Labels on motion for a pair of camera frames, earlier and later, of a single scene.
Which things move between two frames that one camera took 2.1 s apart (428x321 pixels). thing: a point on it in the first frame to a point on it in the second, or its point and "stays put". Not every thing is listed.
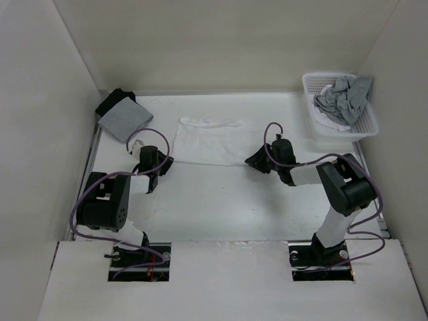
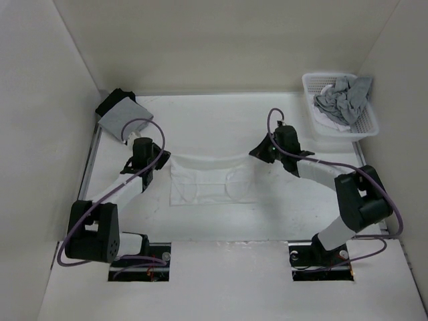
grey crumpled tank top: [345, 99] stays put
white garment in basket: [326, 118] stays put
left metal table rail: [87, 167] stays put
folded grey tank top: [126, 119] stays put
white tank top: [206, 141] to [192, 184]
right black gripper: [256, 160] to [260, 151]
